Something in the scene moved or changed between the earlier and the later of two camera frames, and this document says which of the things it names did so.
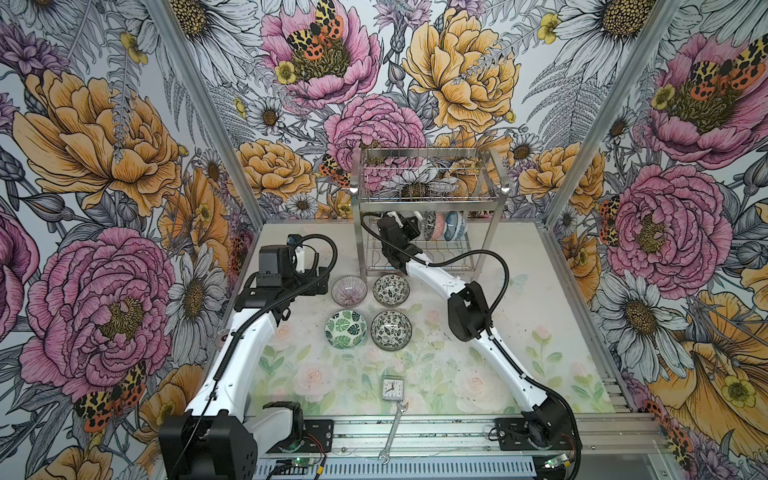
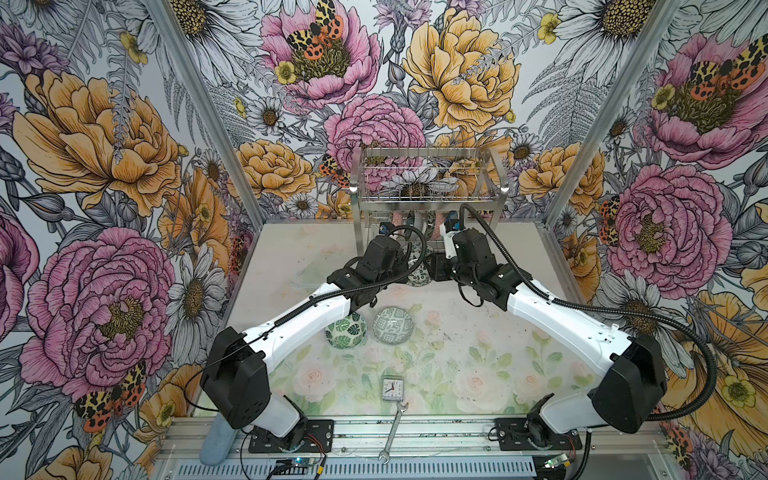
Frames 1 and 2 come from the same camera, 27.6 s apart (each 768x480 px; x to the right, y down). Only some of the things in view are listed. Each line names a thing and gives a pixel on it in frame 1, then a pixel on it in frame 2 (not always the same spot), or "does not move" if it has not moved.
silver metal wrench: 385,453 does not move
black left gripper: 310,277 → 401,263
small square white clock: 393,387 does not move
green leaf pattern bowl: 346,329 does not move
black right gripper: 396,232 → 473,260
